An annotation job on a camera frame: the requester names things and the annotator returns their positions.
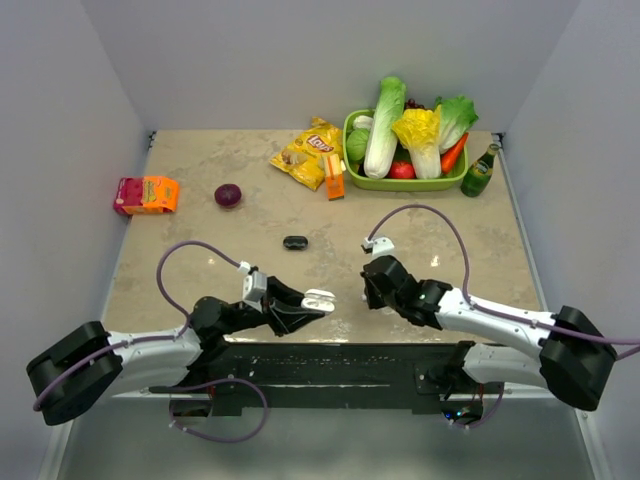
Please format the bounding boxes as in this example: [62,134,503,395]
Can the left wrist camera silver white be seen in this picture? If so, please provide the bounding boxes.
[237,261,268,312]

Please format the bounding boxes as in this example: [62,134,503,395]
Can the green leaf lettuce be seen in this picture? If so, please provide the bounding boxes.
[435,95,478,154]

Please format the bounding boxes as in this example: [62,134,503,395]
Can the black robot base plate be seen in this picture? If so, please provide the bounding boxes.
[151,341,499,415]

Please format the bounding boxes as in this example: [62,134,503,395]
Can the green white napa cabbage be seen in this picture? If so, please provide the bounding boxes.
[364,76,407,179]

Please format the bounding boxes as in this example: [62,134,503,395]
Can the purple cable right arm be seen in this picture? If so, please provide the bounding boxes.
[368,203,640,362]

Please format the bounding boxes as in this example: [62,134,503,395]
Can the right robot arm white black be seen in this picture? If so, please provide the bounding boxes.
[361,256,618,411]

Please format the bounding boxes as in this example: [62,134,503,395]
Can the green glass bottle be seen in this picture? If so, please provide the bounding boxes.
[460,143,500,197]

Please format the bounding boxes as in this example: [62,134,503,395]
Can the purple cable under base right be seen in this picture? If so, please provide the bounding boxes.
[447,382,505,431]

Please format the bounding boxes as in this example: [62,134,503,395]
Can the red onion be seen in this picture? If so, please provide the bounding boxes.
[213,183,242,209]

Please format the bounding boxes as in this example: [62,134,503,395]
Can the round green cabbage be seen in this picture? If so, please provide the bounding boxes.
[345,128,370,163]

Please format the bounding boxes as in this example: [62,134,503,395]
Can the pink orange snack box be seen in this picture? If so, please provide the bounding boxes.
[113,176,180,216]

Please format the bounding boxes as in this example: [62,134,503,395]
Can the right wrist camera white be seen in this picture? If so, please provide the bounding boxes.
[361,236,395,259]

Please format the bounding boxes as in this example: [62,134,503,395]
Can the orange small carton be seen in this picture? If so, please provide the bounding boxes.
[323,154,345,201]

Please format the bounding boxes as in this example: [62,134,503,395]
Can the yellow Lays chips bag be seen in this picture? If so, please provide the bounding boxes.
[269,117,343,191]

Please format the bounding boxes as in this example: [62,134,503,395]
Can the yellow napa cabbage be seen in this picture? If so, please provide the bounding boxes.
[392,106,441,180]

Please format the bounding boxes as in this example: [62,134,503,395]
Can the dark grapes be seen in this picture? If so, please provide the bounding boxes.
[404,99,426,110]

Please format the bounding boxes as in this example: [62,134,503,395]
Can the purple cable under base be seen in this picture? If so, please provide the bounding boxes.
[167,378,270,443]
[447,382,505,431]

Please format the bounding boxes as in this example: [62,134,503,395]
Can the orange carrot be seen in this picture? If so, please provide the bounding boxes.
[441,133,469,175]

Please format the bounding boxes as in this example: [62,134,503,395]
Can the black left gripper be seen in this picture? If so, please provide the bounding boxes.
[219,276,324,337]

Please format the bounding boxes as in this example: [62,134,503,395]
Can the red tomato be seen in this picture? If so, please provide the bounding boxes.
[387,161,416,180]

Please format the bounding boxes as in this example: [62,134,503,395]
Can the black earbud charging case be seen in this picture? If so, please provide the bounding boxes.
[282,235,309,251]

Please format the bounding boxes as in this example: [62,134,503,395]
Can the green plastic basket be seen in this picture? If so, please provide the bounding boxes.
[343,109,469,192]

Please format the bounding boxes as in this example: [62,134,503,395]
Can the white cauliflower piece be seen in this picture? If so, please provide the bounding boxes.
[352,115,373,130]

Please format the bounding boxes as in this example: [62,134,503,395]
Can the white earbud charging case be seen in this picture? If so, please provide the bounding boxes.
[301,289,336,314]

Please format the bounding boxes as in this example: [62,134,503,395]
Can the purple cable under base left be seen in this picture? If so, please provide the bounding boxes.
[167,378,270,443]

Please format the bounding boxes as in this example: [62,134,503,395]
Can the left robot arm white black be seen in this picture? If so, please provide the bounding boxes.
[26,272,336,426]

